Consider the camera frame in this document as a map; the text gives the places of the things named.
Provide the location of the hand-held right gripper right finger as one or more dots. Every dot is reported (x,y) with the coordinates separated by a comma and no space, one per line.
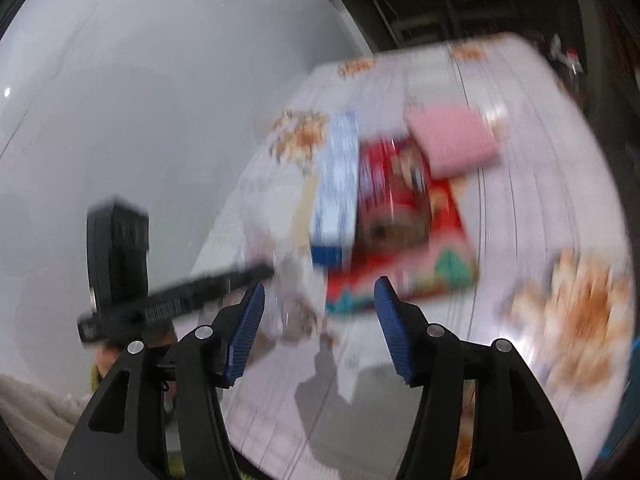
(395,330)

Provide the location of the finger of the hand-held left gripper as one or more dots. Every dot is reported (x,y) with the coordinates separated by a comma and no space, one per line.
(210,286)

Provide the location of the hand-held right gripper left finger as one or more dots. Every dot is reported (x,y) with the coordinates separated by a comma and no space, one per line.
(245,335)

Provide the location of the tin can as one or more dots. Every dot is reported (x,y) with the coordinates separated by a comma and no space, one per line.
(395,230)

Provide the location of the red snack bag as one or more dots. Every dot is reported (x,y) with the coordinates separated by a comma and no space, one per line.
(450,240)

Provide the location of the clear plastic wrapper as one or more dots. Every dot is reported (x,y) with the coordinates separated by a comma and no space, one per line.
(300,300)

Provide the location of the blue white tissue packet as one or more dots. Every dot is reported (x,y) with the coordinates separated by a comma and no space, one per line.
(335,190)

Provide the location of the pink packet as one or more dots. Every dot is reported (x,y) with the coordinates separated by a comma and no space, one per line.
(450,140)

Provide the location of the small red capped bottle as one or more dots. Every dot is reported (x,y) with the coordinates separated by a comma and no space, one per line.
(567,57)

